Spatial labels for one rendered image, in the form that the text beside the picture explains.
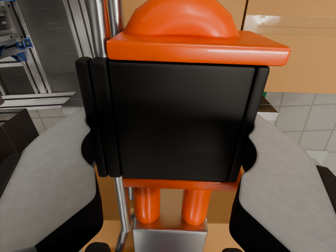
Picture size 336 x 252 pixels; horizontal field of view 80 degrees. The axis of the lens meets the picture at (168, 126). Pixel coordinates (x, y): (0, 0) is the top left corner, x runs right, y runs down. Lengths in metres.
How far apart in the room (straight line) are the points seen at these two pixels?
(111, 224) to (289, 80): 0.66
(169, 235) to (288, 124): 1.46
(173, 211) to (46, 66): 1.07
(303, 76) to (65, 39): 0.97
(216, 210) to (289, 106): 1.15
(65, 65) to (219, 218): 0.96
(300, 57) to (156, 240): 0.68
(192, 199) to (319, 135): 1.64
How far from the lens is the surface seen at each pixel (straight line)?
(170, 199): 0.20
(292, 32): 0.73
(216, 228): 0.46
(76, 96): 0.79
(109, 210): 0.47
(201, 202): 0.16
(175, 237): 0.19
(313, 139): 1.77
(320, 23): 0.77
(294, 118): 1.59
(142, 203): 0.16
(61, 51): 1.12
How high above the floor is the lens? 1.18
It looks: 58 degrees down
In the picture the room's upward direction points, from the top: 178 degrees counter-clockwise
